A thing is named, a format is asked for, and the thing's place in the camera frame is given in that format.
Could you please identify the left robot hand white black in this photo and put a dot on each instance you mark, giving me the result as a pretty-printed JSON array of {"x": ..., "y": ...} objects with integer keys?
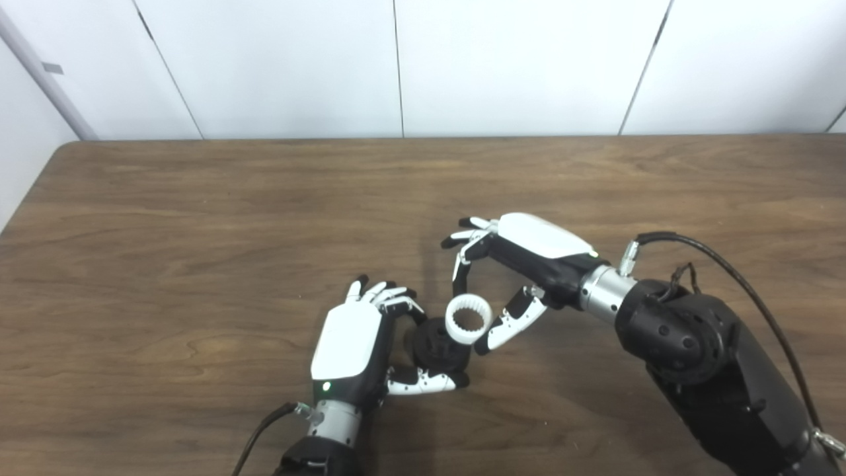
[{"x": 347, "y": 344}]

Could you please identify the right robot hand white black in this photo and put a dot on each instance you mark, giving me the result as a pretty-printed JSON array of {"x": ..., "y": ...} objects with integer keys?
[{"x": 542, "y": 251}]

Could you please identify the round black part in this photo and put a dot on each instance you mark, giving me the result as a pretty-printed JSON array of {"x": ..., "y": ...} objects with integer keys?
[{"x": 437, "y": 347}]

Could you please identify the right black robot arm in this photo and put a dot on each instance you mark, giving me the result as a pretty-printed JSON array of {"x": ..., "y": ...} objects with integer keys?
[{"x": 714, "y": 357}]

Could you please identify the grey wall corner post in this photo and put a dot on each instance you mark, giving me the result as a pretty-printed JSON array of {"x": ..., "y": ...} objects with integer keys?
[{"x": 46, "y": 73}]

